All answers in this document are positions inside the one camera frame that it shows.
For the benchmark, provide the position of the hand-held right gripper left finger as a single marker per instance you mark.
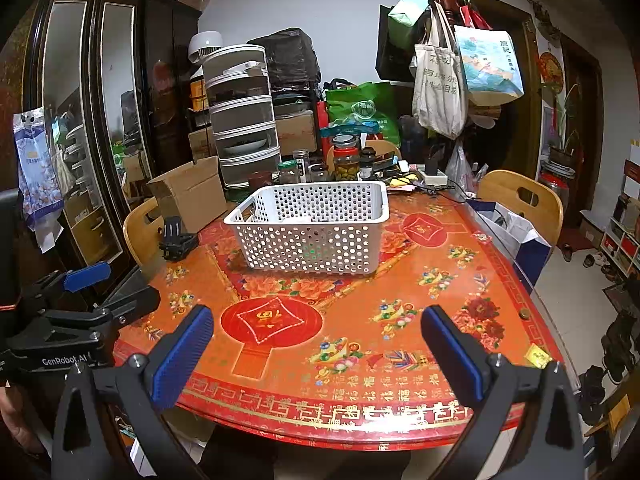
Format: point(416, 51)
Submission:
point(182, 360)

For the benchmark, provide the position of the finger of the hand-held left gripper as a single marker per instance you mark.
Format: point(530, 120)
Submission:
point(130, 302)
point(87, 276)

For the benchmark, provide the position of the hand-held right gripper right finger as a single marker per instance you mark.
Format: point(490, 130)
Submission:
point(455, 360)

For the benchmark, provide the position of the white perforated plastic basket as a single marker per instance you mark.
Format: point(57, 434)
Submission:
point(310, 240)

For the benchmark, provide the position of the person's left hand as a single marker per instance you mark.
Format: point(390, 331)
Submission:
point(17, 425)

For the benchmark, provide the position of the wooden chair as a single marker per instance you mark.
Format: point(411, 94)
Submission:
point(545, 210)
point(140, 235)

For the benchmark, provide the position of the black phone stand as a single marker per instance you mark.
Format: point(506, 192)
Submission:
point(176, 245)

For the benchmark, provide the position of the yellow card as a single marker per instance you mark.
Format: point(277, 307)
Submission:
point(537, 356)

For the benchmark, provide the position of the coin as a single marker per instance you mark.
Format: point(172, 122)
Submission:
point(524, 314)

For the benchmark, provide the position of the blue snack bag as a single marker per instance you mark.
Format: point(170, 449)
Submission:
point(35, 175)

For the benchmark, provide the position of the open cardboard box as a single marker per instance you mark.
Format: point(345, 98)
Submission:
point(192, 195)

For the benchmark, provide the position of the small red packet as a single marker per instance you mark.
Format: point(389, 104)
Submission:
point(480, 236)

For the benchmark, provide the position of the blue white paper bag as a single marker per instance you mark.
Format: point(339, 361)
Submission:
point(517, 240)

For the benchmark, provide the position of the black shoe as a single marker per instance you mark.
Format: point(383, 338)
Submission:
point(617, 345)
point(592, 392)

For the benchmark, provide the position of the brown tea caddy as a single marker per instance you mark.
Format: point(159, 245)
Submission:
point(260, 181)

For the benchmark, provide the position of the white power strip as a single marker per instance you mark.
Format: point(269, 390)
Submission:
point(432, 176)

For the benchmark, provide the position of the white plastic bag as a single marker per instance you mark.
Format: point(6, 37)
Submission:
point(457, 167)

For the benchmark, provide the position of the red lidded drum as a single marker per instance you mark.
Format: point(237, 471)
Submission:
point(556, 185)

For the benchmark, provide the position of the dark mirrored wardrobe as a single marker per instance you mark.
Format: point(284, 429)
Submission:
point(155, 85)

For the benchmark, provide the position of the green lid glass jar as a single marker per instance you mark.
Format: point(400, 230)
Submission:
point(287, 174)

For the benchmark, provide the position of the plastic drawer unit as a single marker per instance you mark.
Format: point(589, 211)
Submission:
point(242, 130)

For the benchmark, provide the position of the cluttered storage shelf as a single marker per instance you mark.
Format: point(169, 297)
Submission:
point(622, 232)

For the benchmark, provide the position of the yellow carton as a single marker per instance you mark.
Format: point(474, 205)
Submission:
point(198, 94)

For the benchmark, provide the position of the dark lid jar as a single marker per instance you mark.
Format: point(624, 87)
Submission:
point(367, 164)

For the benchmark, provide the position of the clear glass jar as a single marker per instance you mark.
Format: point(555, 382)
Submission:
point(301, 162)

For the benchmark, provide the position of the red lid pickle jar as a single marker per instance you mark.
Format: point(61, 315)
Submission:
point(346, 162)

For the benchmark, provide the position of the small glass jar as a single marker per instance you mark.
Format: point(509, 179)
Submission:
point(319, 172)

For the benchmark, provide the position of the small cardboard box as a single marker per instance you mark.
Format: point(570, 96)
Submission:
point(296, 132)

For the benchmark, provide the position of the potted plant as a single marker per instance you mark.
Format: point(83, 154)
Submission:
point(565, 130)

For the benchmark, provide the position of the white fan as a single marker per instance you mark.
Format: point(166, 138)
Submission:
point(205, 45)

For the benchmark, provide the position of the beige canvas tote bag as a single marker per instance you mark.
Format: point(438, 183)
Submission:
point(440, 95)

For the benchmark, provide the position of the green shopping bag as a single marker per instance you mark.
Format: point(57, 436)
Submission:
point(370, 107)

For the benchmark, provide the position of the black wrapped bundle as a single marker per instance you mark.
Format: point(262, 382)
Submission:
point(290, 60)

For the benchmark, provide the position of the blue printed tote bag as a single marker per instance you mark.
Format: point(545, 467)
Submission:
point(490, 67)

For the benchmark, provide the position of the black hanging bag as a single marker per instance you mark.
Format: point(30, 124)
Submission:
point(390, 50)

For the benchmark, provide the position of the green hanging bag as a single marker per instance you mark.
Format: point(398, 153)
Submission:
point(407, 12)

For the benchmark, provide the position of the round red wall ornament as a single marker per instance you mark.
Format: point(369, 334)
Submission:
point(551, 67)

